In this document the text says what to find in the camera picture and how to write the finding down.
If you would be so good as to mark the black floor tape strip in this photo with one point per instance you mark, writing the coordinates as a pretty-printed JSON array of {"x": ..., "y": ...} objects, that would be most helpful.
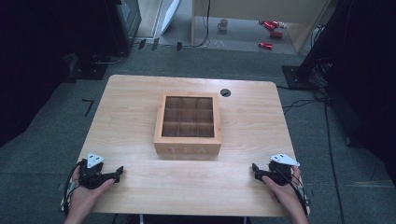
[
  {"x": 142, "y": 44},
  {"x": 155, "y": 44},
  {"x": 179, "y": 46}
]

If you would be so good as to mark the grey mug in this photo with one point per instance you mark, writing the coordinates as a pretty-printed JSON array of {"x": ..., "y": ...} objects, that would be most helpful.
[{"x": 222, "y": 25}]

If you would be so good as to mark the black metal stand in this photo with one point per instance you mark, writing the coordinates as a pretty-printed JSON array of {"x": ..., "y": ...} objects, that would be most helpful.
[{"x": 314, "y": 46}]

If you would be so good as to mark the dark curtain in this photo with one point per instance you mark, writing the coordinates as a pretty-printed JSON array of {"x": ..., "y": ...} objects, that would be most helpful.
[
  {"x": 31, "y": 62},
  {"x": 370, "y": 77}
]

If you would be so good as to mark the black cabinet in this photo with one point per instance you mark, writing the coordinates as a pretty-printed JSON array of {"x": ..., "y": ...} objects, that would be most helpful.
[{"x": 124, "y": 21}]

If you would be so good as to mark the black stand base plate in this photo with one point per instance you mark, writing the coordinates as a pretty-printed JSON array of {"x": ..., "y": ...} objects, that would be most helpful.
[{"x": 88, "y": 71}]

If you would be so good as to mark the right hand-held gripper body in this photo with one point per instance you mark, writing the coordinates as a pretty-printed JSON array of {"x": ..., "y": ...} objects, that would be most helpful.
[{"x": 280, "y": 174}]

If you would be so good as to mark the wooden compartment box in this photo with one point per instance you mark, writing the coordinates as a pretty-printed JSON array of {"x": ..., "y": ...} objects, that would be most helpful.
[{"x": 186, "y": 146}]

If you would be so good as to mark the person's left hand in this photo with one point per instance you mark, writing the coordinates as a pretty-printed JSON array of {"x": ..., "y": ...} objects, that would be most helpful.
[{"x": 82, "y": 199}]

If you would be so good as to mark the red can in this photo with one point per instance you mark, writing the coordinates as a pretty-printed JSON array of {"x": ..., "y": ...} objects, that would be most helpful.
[
  {"x": 276, "y": 34},
  {"x": 265, "y": 45},
  {"x": 268, "y": 25},
  {"x": 275, "y": 23}
]

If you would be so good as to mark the person's right hand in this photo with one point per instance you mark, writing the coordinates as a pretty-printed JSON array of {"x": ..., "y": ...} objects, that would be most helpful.
[{"x": 281, "y": 196}]

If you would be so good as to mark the black round table grommet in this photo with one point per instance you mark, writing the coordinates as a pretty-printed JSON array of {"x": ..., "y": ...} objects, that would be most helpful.
[{"x": 225, "y": 92}]

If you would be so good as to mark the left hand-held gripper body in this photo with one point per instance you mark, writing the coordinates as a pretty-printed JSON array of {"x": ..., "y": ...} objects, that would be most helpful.
[{"x": 93, "y": 177}]

